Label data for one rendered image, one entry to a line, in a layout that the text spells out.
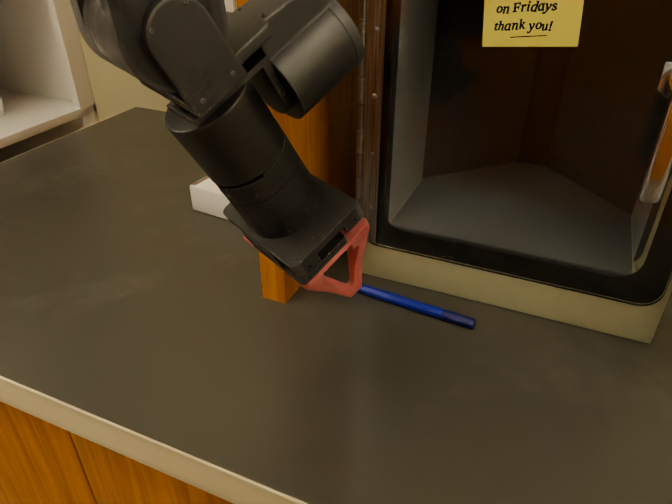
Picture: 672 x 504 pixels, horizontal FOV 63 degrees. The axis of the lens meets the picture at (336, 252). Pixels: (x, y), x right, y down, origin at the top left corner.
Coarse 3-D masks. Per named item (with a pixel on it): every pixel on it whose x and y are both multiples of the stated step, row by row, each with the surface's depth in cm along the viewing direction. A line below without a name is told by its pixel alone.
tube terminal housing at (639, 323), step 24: (384, 264) 64; (408, 264) 63; (432, 264) 62; (456, 264) 60; (432, 288) 63; (456, 288) 62; (480, 288) 61; (504, 288) 59; (528, 288) 58; (552, 288) 57; (528, 312) 60; (552, 312) 59; (576, 312) 57; (600, 312) 56; (624, 312) 55; (648, 312) 54; (624, 336) 57; (648, 336) 55
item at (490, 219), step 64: (448, 0) 47; (640, 0) 41; (384, 64) 52; (448, 64) 49; (512, 64) 47; (576, 64) 45; (640, 64) 43; (384, 128) 55; (448, 128) 52; (512, 128) 50; (576, 128) 47; (640, 128) 45; (384, 192) 58; (448, 192) 55; (512, 192) 53; (576, 192) 50; (448, 256) 59; (512, 256) 56; (576, 256) 53; (640, 256) 50
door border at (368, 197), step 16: (368, 0) 49; (384, 0) 49; (368, 16) 50; (384, 16) 49; (368, 32) 51; (384, 32) 50; (368, 48) 51; (384, 48) 51; (368, 64) 52; (368, 80) 53; (368, 96) 54; (368, 112) 55; (368, 128) 55; (368, 144) 56; (368, 160) 57; (368, 176) 58; (368, 192) 59; (368, 208) 60; (368, 240) 62
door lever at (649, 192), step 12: (660, 84) 43; (660, 132) 41; (660, 144) 41; (660, 156) 41; (648, 168) 42; (660, 168) 42; (648, 180) 42; (660, 180) 42; (648, 192) 43; (660, 192) 42
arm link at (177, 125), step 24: (264, 72) 33; (240, 96) 31; (264, 96) 36; (288, 96) 34; (168, 120) 33; (192, 120) 31; (216, 120) 31; (240, 120) 32; (264, 120) 33; (192, 144) 32; (216, 144) 32; (240, 144) 32; (264, 144) 33; (216, 168) 33; (240, 168) 33; (264, 168) 34
